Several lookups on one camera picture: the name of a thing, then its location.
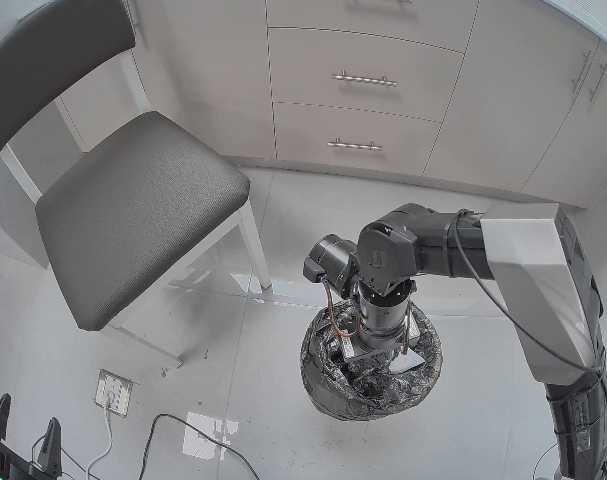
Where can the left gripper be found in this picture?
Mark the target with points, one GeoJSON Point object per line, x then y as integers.
{"type": "Point", "coordinates": [13, 463]}

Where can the black plastic bag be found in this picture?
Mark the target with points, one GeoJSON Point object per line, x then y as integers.
{"type": "Point", "coordinates": [333, 398]}

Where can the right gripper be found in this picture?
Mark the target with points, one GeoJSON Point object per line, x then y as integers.
{"type": "Point", "coordinates": [383, 318]}

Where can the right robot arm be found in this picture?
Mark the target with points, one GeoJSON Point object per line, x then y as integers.
{"type": "Point", "coordinates": [523, 268]}

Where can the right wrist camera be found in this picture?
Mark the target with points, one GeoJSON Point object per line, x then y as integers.
{"type": "Point", "coordinates": [314, 272]}

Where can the grey chair with white legs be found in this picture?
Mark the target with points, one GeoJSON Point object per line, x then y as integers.
{"type": "Point", "coordinates": [133, 193]}

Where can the beige cabinet with drawers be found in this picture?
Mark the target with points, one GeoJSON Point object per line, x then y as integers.
{"type": "Point", "coordinates": [363, 43]}

